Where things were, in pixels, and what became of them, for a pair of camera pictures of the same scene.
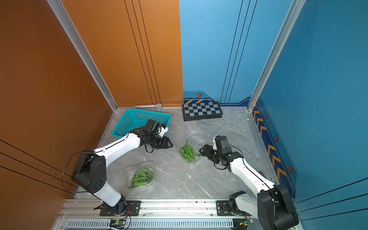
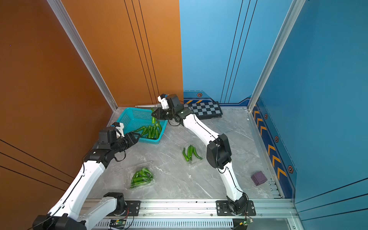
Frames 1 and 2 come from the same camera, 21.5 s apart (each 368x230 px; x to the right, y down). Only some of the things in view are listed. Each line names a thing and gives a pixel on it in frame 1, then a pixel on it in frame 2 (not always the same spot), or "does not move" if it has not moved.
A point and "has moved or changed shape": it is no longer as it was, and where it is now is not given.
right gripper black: x=206 y=152 to x=160 y=115
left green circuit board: x=118 y=224 does not move
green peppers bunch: x=143 y=177 does not move
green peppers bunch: x=187 y=152 has moved or changed shape
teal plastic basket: x=129 y=120 does not move
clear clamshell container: x=140 y=176 does not move
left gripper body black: x=155 y=141 to x=120 y=146
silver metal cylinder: x=157 y=106 does not move
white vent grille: x=154 y=224 does not move
